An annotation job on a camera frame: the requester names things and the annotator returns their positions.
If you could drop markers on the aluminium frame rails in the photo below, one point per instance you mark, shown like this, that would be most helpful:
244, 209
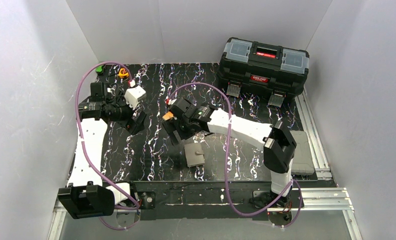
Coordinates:
320, 198

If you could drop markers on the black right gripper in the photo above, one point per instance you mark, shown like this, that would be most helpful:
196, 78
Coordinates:
172, 122

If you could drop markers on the grey blue card holder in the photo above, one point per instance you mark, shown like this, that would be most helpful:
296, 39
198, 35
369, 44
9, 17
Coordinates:
194, 154

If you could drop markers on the green small tool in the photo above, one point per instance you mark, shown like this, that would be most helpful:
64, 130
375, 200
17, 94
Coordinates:
100, 70

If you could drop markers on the yellow tape measure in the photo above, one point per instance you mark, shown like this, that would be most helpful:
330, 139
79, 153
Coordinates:
123, 73

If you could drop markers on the black toolbox with clear lids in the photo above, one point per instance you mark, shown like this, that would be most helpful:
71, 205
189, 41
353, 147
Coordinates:
264, 70

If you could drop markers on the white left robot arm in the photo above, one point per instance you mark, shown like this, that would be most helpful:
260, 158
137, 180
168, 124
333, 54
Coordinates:
88, 165

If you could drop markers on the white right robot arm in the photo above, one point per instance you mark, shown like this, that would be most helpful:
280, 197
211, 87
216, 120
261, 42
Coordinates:
274, 140

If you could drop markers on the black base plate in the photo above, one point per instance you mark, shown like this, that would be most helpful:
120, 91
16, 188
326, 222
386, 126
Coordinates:
247, 196

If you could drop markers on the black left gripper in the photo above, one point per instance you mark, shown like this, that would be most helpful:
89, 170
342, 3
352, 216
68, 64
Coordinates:
131, 115

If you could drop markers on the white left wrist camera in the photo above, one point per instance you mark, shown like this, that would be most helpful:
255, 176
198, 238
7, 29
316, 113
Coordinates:
134, 96

